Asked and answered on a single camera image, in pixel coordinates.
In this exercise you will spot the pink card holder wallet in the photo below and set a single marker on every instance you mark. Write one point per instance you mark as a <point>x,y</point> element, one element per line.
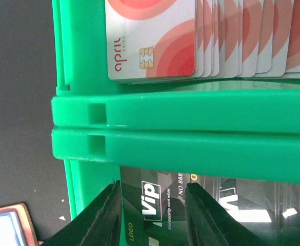
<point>16,226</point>

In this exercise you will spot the black cards stack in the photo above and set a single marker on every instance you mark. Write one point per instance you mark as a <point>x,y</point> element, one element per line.
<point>270,210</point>

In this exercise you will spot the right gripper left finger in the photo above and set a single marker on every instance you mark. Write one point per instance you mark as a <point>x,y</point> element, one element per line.
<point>98,224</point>

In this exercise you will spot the red white cards stack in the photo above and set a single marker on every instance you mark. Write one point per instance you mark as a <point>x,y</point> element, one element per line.
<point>150,41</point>

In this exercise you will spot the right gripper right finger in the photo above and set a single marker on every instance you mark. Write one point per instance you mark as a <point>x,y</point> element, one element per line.
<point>208,223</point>

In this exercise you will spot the green storage bin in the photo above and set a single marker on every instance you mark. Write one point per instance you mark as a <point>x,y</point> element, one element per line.
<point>241,128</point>

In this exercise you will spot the black vip credit card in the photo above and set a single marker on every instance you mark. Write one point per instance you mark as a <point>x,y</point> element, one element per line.
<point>154,206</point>

